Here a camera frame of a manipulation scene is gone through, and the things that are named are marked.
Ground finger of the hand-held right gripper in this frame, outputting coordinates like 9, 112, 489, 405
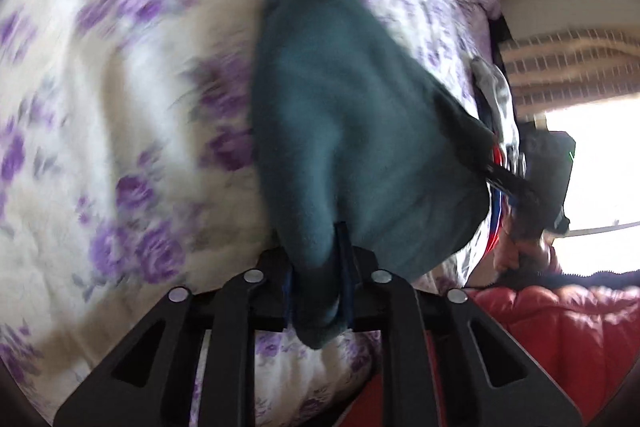
482, 157, 531, 198

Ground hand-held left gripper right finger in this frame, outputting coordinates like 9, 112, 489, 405
334, 221, 583, 427

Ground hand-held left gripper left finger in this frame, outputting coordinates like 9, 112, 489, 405
52, 249, 296, 427

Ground dark green pants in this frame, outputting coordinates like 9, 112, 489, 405
252, 0, 496, 350

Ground person's right hand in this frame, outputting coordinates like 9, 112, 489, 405
492, 227, 555, 279

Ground grey white striped cloth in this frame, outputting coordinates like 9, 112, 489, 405
470, 56, 526, 253

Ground purple floral blanket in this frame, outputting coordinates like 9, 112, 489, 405
0, 0, 521, 427

